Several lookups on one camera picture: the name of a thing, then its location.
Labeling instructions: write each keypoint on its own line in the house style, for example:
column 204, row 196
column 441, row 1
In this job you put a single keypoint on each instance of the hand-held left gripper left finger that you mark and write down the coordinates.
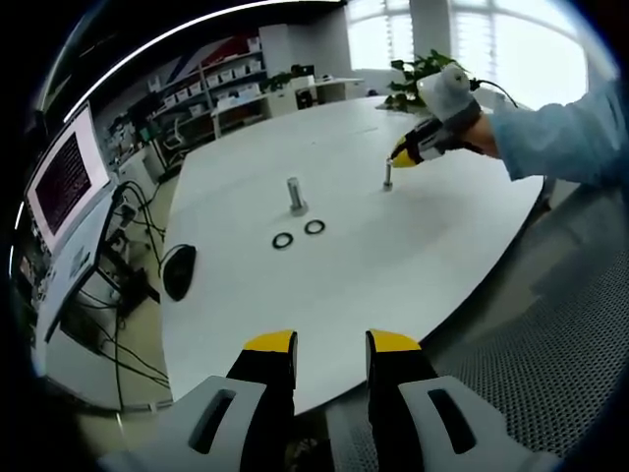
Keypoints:
column 255, row 393

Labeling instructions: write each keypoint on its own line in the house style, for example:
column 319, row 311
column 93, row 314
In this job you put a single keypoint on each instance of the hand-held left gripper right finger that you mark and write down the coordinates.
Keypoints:
column 403, row 393

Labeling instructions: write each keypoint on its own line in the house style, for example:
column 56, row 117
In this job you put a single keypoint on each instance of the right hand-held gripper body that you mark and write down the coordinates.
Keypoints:
column 449, row 96

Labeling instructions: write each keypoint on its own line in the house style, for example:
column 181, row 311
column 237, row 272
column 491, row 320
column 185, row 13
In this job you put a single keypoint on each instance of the thin threaded stud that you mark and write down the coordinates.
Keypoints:
column 387, row 174

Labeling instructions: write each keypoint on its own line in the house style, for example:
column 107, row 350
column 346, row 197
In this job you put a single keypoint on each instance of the thick threaded stud bolt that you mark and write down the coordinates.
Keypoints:
column 295, row 194

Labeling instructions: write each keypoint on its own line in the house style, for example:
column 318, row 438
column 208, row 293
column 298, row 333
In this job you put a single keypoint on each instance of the large black washer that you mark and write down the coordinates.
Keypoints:
column 307, row 227
column 276, row 241

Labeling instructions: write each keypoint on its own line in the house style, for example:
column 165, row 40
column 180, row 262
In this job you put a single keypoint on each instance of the person's right hand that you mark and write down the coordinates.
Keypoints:
column 479, row 135

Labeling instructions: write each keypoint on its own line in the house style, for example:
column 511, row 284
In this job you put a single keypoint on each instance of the green potted plant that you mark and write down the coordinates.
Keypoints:
column 417, row 74

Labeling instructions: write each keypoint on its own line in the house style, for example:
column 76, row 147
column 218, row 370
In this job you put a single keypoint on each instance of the white low counter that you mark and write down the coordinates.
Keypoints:
column 295, row 96

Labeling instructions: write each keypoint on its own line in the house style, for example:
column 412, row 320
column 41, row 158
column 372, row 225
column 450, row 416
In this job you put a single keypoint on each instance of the black computer mouse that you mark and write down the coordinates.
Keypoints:
column 179, row 273

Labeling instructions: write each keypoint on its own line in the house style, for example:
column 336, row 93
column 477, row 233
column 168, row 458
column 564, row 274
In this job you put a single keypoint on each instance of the grey mesh office chair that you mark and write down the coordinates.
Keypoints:
column 555, row 354

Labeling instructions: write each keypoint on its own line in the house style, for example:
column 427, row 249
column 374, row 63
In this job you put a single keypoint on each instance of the storage shelf with white bins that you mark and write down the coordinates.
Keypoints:
column 221, row 78

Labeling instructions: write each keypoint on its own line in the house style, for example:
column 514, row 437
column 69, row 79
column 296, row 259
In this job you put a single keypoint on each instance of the white standing desk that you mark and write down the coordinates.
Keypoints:
column 74, row 265

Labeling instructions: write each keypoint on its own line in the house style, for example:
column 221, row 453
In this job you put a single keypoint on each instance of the white office chair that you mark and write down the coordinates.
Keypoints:
column 176, row 137

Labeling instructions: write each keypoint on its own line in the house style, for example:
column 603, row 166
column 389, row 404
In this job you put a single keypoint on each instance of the ceiling light strip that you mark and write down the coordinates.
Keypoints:
column 162, row 41

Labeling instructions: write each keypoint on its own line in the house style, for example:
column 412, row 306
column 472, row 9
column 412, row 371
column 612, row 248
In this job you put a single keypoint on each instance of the computer monitor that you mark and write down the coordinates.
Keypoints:
column 69, row 182

